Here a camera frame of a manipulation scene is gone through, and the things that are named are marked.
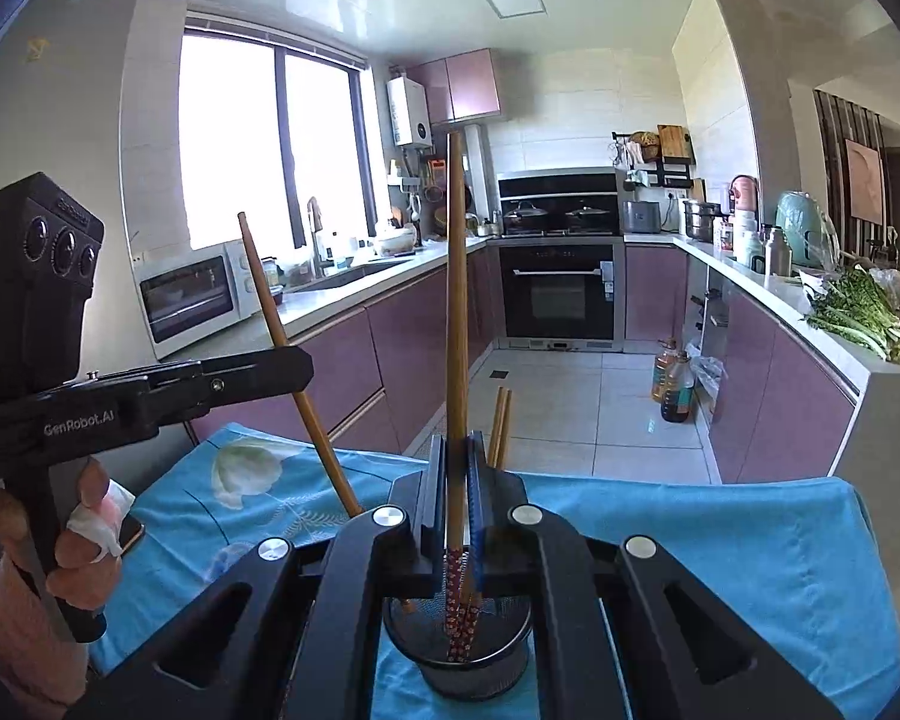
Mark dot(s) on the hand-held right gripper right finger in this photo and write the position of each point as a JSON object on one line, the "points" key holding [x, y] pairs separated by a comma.
{"points": [[478, 510]]}

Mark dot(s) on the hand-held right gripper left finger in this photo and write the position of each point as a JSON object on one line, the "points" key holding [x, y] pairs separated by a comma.
{"points": [[433, 532]]}

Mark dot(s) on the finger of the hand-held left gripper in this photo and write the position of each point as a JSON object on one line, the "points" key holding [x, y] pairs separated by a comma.
{"points": [[255, 379], [142, 377]]}

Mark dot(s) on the pair of chopsticks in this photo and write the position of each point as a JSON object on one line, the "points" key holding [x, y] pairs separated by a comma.
{"points": [[497, 420]]}

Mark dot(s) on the black mesh utensil holder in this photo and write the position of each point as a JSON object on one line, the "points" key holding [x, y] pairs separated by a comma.
{"points": [[495, 667]]}

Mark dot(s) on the bundle of wooden chopsticks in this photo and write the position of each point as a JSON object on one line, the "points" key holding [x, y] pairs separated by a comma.
{"points": [[456, 277]]}

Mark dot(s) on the person's left forearm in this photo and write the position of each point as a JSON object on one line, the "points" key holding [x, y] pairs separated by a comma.
{"points": [[15, 652]]}

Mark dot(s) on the person's left hand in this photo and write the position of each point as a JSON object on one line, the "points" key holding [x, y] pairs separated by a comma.
{"points": [[90, 585]]}

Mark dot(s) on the white toaster oven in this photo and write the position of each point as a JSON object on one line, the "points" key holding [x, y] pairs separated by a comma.
{"points": [[187, 300]]}

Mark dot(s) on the pink base cabinets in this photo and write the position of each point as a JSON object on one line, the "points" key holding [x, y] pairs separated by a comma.
{"points": [[390, 360], [765, 390]]}

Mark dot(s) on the steel sink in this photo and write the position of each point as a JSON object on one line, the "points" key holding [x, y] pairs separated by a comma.
{"points": [[360, 274]]}

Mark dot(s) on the white tissue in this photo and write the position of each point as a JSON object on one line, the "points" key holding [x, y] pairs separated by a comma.
{"points": [[97, 521]]}

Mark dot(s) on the smartphone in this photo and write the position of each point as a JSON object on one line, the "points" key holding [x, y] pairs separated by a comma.
{"points": [[131, 534]]}

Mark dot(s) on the steel faucet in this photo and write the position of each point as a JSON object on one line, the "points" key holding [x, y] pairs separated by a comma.
{"points": [[315, 232]]}

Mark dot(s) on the ceramic bowl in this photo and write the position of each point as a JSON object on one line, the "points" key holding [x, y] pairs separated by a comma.
{"points": [[396, 241]]}

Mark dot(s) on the yellow oil bottle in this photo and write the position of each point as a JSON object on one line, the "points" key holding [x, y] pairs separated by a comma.
{"points": [[664, 379]]}

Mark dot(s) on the black built-in oven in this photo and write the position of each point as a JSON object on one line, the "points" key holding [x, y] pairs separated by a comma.
{"points": [[559, 292]]}

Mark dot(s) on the dark oil bottle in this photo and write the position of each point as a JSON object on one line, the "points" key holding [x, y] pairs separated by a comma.
{"points": [[679, 390]]}

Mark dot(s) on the kitchen window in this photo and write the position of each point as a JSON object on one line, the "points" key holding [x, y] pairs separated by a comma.
{"points": [[270, 135]]}

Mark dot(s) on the blue floral tablecloth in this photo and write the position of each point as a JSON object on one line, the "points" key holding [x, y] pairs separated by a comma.
{"points": [[720, 577]]}

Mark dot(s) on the clear plastic bag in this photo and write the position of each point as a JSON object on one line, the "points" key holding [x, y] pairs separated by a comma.
{"points": [[709, 379]]}

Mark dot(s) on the pot with glass lid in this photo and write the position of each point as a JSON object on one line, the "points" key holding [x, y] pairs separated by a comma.
{"points": [[526, 214], [589, 214]]}

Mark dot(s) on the white water heater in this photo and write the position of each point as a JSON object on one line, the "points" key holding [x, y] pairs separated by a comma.
{"points": [[409, 112]]}

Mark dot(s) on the white exhaust pipe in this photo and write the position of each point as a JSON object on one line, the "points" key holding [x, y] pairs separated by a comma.
{"points": [[478, 165]]}

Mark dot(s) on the black range hood stove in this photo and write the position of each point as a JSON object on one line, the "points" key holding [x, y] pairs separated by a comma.
{"points": [[559, 191]]}

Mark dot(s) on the silver toaster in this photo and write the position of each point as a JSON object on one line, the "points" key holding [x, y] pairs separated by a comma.
{"points": [[641, 217]]}

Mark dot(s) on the steel stockpot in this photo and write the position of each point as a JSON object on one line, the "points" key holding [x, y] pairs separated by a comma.
{"points": [[701, 221]]}

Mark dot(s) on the steel thermos bottle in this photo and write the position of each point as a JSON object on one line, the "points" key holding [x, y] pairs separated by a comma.
{"points": [[777, 251]]}

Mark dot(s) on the pink kettle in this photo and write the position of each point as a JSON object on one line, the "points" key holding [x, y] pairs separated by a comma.
{"points": [[744, 195]]}

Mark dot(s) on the wooden cutting board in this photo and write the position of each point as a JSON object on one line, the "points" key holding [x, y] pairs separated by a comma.
{"points": [[672, 141]]}

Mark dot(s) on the green leafy vegetables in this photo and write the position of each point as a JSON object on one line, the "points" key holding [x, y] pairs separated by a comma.
{"points": [[862, 315]]}

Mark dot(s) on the wooden slat partition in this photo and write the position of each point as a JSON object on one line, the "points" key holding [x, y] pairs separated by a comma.
{"points": [[832, 135]]}

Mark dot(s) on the pink wall cabinet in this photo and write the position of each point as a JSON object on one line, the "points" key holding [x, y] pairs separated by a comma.
{"points": [[465, 86]]}

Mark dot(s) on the black wall rack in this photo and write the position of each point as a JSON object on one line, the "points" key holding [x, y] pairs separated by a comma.
{"points": [[649, 165]]}

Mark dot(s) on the pink wall picture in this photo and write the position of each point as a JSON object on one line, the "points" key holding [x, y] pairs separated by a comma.
{"points": [[864, 180]]}

